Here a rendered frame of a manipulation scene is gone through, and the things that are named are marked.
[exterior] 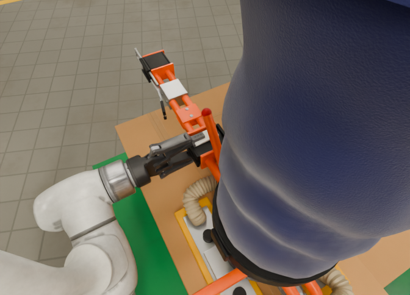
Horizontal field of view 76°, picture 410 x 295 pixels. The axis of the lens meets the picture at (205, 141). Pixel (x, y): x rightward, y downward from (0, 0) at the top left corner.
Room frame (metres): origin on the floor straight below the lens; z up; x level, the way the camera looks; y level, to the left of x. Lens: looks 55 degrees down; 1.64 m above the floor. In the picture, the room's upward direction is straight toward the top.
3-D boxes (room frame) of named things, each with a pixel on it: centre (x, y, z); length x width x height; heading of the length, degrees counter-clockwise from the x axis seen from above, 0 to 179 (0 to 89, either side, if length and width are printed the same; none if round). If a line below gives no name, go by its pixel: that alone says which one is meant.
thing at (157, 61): (0.70, 0.15, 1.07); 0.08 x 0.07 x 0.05; 28
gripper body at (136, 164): (0.32, 0.14, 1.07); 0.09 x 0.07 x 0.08; 118
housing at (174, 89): (0.57, 0.09, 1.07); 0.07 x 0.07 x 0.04; 28
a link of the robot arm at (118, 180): (0.29, 0.20, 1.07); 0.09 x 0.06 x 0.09; 28
